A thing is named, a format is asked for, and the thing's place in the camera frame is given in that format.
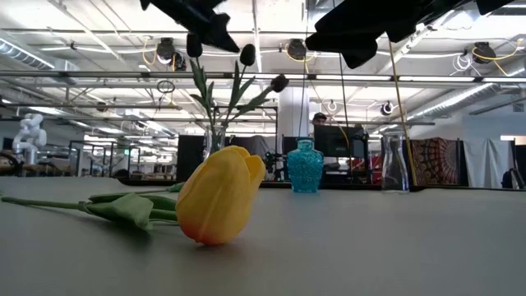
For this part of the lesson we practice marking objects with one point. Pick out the black artificial tulip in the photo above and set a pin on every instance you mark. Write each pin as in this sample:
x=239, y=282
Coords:
x=194, y=45
x=247, y=54
x=279, y=83

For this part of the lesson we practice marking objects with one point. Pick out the black office chair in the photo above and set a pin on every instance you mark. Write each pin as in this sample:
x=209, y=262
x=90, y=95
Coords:
x=509, y=181

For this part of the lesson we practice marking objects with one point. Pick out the clear glass vase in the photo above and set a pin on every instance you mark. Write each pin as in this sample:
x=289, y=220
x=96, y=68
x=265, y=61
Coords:
x=394, y=164
x=214, y=141

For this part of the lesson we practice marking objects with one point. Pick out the black computer monitor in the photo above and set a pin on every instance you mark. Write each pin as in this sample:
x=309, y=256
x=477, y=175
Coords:
x=335, y=141

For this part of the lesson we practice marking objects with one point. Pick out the black partition panel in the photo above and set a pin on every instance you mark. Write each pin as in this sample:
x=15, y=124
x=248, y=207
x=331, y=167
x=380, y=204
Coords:
x=190, y=154

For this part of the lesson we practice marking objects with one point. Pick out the blue textured glass vase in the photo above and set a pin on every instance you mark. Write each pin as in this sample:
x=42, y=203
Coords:
x=305, y=168

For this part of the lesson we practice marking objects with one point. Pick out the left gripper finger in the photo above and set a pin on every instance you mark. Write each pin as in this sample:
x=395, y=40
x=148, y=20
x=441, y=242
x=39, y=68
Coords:
x=215, y=33

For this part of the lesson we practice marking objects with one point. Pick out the black device green lights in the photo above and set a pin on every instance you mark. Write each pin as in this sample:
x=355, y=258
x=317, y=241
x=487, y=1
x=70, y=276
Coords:
x=271, y=166

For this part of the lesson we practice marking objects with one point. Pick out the white hanging cloth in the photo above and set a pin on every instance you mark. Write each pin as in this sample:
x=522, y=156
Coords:
x=487, y=162

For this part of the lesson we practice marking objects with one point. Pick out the red patterned tapestry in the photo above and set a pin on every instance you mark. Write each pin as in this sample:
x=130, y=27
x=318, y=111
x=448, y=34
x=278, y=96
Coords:
x=435, y=160

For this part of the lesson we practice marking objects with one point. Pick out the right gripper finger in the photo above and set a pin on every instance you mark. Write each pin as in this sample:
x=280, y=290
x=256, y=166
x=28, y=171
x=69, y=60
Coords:
x=349, y=37

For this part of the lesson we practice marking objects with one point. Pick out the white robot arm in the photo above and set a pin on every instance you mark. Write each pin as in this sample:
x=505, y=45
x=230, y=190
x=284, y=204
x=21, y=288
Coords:
x=29, y=135

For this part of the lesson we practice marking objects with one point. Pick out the person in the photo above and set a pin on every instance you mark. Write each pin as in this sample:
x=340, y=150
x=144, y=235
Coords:
x=319, y=119

